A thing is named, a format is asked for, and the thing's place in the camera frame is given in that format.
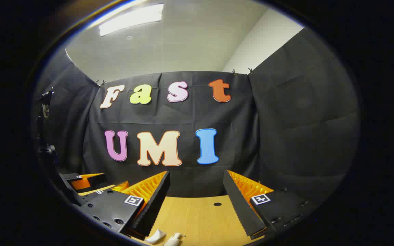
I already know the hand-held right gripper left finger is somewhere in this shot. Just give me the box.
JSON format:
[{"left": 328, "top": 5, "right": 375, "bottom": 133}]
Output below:
[{"left": 76, "top": 171, "right": 171, "bottom": 238}]

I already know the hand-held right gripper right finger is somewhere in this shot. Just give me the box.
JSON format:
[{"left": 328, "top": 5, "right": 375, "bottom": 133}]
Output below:
[{"left": 223, "top": 169, "right": 318, "bottom": 240}]

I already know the white skin care tube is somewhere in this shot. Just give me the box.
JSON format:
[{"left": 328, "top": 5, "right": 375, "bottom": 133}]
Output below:
[{"left": 145, "top": 229, "right": 167, "bottom": 244}]

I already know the white pump bottle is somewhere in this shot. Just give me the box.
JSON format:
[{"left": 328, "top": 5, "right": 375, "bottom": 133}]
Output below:
[{"left": 164, "top": 232, "right": 186, "bottom": 246}]

